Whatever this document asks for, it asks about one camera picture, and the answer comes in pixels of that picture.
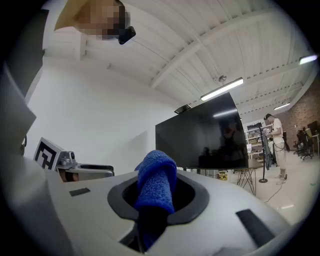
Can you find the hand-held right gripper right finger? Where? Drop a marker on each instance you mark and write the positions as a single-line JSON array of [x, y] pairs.
[[158, 222]]

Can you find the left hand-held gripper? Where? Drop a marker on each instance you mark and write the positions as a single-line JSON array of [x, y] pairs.
[[72, 170]]

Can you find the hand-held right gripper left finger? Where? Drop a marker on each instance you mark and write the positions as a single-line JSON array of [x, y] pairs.
[[143, 225]]

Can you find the blue microfiber cloth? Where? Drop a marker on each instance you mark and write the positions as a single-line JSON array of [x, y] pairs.
[[156, 182]]

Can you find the large black TV screen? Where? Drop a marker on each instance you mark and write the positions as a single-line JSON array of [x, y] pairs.
[[200, 140]]

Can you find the yellow box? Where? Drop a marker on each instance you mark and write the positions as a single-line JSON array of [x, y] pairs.
[[222, 175]]

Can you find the table with hairpin legs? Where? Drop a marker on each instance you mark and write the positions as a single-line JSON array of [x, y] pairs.
[[250, 172]]

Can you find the black webcam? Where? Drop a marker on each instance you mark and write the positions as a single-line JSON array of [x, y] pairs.
[[182, 109]]

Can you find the black pole stand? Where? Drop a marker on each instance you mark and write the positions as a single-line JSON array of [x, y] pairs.
[[263, 160]]

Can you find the white storage shelf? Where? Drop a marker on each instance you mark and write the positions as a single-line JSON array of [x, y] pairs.
[[253, 140]]

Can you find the long ceiling tube light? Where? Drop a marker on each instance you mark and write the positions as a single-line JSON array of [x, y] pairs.
[[222, 89], [281, 106], [308, 59]]

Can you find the person's head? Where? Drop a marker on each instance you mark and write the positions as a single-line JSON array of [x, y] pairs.
[[97, 20]]

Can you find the black office chair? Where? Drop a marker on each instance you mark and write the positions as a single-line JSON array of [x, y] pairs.
[[305, 142]]

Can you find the black head-worn camera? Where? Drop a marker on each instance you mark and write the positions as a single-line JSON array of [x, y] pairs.
[[127, 34]]

